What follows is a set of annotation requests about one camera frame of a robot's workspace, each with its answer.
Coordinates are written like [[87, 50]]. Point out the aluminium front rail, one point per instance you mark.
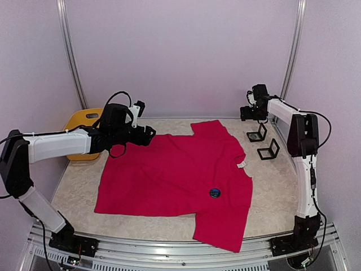
[[131, 254]]

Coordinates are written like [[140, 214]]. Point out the magenta t-shirt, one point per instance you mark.
[[173, 176]]

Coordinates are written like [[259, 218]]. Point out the yellow plastic basket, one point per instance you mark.
[[83, 117]]

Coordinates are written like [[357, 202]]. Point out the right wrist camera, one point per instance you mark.
[[250, 98]]

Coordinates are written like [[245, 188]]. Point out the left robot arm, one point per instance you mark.
[[117, 125]]

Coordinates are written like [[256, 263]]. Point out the white garment neck label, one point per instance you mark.
[[241, 165]]

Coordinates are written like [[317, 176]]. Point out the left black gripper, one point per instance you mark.
[[139, 140]]

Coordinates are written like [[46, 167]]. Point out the black brooch display box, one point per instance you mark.
[[261, 132]]

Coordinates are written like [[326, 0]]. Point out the right aluminium post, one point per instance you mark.
[[296, 39]]

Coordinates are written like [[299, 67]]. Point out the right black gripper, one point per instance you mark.
[[245, 114]]

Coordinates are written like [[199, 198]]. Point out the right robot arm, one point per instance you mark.
[[302, 145]]

